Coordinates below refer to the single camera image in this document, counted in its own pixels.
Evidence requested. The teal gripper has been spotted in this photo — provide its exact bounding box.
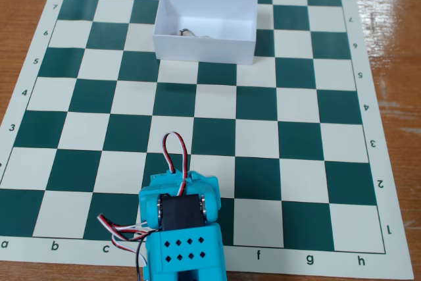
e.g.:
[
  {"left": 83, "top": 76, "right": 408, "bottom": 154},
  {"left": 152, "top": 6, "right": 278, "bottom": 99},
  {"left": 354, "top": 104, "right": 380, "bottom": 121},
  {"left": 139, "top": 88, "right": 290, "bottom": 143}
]
[{"left": 149, "top": 168, "right": 220, "bottom": 200}]

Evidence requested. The small white toy horse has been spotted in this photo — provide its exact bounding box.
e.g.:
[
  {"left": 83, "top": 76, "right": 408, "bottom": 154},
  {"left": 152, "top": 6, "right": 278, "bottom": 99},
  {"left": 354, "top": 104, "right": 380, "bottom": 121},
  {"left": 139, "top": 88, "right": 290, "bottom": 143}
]
[{"left": 173, "top": 26, "right": 214, "bottom": 39}]

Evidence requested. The white open cardboard box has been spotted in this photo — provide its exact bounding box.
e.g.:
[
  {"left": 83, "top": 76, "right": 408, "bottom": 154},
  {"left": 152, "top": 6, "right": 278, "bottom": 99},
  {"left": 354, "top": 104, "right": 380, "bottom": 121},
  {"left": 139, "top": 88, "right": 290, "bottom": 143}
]
[{"left": 152, "top": 0, "right": 259, "bottom": 65}]

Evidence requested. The green and white chessboard mat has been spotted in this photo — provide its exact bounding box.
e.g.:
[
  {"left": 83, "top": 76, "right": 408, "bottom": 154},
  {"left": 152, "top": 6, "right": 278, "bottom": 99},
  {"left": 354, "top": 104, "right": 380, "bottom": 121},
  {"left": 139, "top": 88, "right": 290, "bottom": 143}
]
[{"left": 0, "top": 0, "right": 415, "bottom": 281}]

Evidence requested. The red white black wrist cable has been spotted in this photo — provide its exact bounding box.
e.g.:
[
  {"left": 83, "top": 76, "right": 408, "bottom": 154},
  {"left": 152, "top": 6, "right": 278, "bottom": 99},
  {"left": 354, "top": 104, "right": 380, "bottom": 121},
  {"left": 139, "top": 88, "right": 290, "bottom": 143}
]
[{"left": 162, "top": 132, "right": 189, "bottom": 197}]

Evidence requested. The red white black side cable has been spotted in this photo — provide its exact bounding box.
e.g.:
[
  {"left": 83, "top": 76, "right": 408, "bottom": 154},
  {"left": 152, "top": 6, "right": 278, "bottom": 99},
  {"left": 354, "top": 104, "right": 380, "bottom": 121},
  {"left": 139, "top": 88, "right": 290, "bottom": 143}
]
[{"left": 97, "top": 213, "right": 159, "bottom": 281}]

